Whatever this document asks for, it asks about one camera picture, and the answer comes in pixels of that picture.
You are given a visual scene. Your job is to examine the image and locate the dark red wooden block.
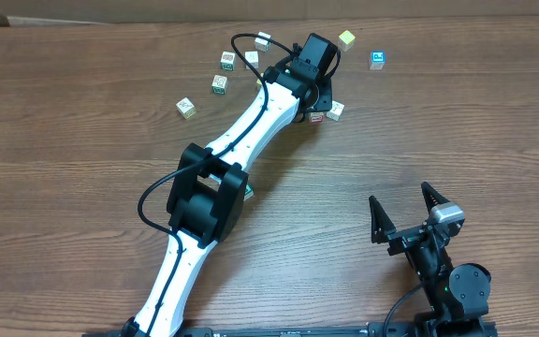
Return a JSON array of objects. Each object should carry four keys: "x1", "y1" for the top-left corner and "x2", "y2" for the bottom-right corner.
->
[{"x1": 244, "y1": 51, "x2": 259, "y2": 69}]

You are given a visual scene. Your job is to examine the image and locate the far blue wooden block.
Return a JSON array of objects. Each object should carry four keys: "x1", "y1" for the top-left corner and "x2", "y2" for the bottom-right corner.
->
[{"x1": 370, "y1": 51, "x2": 386, "y2": 70}]

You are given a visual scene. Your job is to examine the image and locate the pale yellow top block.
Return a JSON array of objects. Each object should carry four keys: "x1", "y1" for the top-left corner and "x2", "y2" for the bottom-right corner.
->
[{"x1": 255, "y1": 72, "x2": 264, "y2": 91}]

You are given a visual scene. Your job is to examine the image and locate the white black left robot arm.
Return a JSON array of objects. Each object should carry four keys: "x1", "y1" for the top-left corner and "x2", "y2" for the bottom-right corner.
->
[{"x1": 121, "y1": 57, "x2": 335, "y2": 336}]

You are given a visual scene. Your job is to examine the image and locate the yellow S wooden block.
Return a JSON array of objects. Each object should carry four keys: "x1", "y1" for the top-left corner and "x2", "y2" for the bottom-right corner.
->
[{"x1": 176, "y1": 97, "x2": 197, "y2": 119}]

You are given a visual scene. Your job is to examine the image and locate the red K wooden block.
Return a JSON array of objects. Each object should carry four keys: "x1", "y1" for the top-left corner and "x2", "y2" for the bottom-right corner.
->
[{"x1": 309, "y1": 112, "x2": 325, "y2": 124}]

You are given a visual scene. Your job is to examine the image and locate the green top wooden block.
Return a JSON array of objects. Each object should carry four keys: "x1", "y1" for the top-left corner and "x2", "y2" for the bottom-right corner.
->
[{"x1": 244, "y1": 184, "x2": 255, "y2": 200}]

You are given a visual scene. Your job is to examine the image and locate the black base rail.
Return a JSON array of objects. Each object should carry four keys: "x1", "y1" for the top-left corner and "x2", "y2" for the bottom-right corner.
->
[{"x1": 82, "y1": 322, "x2": 499, "y2": 337}]

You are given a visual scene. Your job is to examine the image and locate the green framed wooden block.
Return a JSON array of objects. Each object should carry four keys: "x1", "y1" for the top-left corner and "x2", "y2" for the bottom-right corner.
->
[{"x1": 211, "y1": 75, "x2": 228, "y2": 95}]

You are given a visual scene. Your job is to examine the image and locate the far yellow wooden block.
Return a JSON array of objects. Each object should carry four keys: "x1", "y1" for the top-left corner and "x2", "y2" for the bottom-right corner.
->
[{"x1": 338, "y1": 30, "x2": 356, "y2": 51}]

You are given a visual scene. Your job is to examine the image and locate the green B wooden block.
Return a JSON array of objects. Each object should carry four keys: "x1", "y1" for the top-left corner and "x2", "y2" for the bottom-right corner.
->
[{"x1": 220, "y1": 51, "x2": 236, "y2": 71}]

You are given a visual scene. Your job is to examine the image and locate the teal J wooden block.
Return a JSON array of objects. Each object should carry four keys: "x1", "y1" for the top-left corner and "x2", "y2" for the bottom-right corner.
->
[{"x1": 255, "y1": 32, "x2": 271, "y2": 52}]

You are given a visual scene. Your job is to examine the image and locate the blue T wooden block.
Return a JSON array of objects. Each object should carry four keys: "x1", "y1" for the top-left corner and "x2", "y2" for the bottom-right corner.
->
[{"x1": 326, "y1": 100, "x2": 344, "y2": 121}]

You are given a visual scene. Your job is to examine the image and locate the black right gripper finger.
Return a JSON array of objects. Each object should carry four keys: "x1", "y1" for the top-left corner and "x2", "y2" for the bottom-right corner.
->
[
  {"x1": 369, "y1": 196, "x2": 396, "y2": 243},
  {"x1": 421, "y1": 182, "x2": 449, "y2": 212}
]

